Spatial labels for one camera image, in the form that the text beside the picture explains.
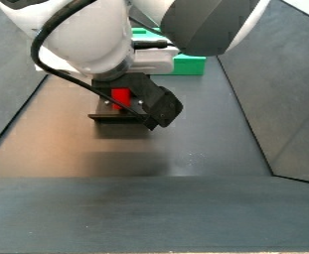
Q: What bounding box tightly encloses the black cable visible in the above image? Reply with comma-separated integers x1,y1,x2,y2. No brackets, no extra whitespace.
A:
29,0,150,123

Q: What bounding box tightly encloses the green shape-sorting board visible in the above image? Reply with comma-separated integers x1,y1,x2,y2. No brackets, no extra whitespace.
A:
130,27,207,76

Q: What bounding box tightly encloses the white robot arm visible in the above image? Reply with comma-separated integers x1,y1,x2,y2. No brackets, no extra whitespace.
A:
0,0,270,80

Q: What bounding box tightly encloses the red double-square block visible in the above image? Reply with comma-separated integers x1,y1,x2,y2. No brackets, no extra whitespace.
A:
111,88,131,107

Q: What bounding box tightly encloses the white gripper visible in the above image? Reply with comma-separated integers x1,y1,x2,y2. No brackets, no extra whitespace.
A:
33,37,180,75

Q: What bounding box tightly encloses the dark grey curved holder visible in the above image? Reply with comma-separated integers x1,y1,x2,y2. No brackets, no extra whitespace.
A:
87,98,142,124

